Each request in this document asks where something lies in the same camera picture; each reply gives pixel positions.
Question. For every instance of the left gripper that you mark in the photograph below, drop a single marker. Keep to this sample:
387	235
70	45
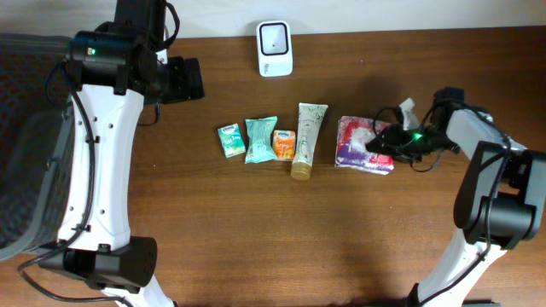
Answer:
173	70

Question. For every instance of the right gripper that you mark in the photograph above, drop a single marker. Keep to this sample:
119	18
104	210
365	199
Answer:
385	139

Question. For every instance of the pink purple tissue pack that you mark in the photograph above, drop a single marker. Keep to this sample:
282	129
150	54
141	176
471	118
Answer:
353	134

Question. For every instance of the small green tissue packet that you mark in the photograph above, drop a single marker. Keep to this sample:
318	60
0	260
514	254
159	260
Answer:
231	140

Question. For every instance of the white tube with gold cap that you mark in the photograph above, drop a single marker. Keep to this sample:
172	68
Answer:
310	121

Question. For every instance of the teal wet wipes packet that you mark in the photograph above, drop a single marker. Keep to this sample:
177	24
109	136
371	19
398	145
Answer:
259	133

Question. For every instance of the small orange tissue packet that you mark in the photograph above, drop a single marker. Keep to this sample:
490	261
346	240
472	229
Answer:
284	144

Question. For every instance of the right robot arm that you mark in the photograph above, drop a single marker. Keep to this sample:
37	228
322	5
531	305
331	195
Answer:
500	201

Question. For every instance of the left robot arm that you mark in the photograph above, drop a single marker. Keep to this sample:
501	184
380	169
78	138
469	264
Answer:
113	72

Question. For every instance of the white barcode scanner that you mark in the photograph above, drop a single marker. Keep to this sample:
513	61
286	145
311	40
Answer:
274	46

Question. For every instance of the grey plastic mesh basket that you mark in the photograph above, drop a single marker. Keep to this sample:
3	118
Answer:
37	131

